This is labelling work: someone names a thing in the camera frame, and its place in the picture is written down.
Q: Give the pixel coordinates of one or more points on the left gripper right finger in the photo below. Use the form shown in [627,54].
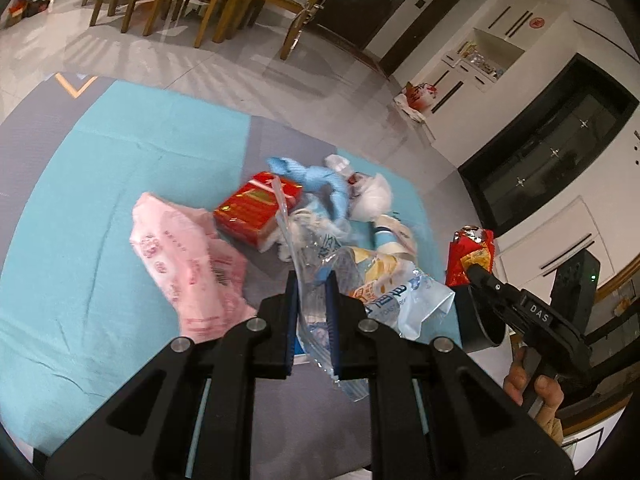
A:
[435,414]

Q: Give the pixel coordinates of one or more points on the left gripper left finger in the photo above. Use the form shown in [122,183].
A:
[188,413]

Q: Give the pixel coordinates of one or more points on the clear printed plastic bag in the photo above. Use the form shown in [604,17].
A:
[390,291]

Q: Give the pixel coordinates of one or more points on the red snack wrapper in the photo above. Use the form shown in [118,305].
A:
[470,245]

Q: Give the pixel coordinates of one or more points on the pink plastic bag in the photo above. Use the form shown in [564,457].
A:
[200,274]

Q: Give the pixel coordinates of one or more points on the striped white paper cup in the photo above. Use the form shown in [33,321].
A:
[391,237]

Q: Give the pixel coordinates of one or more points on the red cigarette box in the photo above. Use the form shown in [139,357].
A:
[249,214]

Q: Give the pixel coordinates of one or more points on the white plastic bag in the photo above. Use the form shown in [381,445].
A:
[368,196]

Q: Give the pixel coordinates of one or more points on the white wardrobe doors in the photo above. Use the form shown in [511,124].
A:
[531,263]

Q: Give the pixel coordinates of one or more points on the blue patterned floor mat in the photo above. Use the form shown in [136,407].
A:
[79,313]

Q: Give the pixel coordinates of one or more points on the black glass door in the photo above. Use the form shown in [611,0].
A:
[548,145]

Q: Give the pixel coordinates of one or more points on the white built-in cabinet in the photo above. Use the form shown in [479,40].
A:
[494,71]

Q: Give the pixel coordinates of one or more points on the light blue twisted cloth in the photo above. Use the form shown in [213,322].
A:
[314,179]

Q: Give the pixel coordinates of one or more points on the red gift bag on floor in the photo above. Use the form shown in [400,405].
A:
[420,97]

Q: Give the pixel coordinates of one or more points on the wooden chair by door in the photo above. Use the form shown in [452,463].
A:
[303,12]

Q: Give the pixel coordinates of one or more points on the stack of boxes by wall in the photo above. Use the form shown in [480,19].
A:
[30,0]

